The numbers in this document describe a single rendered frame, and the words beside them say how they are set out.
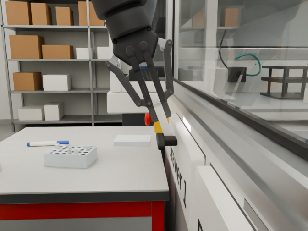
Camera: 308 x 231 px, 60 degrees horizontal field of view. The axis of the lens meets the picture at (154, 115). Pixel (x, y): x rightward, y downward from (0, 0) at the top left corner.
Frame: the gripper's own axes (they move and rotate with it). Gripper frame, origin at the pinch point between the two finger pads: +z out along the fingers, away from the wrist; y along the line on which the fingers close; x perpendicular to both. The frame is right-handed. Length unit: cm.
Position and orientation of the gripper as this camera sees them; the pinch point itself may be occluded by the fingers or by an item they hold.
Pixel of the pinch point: (162, 119)
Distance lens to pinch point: 50.7
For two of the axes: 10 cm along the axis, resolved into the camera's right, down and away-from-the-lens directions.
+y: -9.4, 3.4, 0.3
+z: 3.4, 9.2, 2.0
